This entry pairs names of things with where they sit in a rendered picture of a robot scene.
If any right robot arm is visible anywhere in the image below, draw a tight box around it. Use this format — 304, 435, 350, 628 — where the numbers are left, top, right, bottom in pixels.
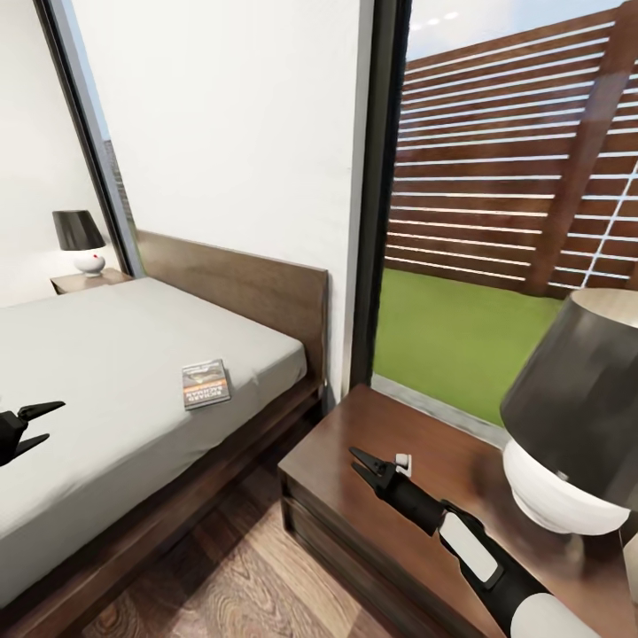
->
349, 446, 601, 638

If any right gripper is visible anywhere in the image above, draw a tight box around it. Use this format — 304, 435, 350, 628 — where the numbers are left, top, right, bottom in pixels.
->
349, 446, 426, 521

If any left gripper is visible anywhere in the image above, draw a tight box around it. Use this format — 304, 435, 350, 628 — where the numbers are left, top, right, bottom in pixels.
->
0, 401, 66, 466

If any hardback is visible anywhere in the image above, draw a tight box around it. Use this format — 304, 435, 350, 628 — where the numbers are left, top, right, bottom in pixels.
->
183, 359, 232, 411

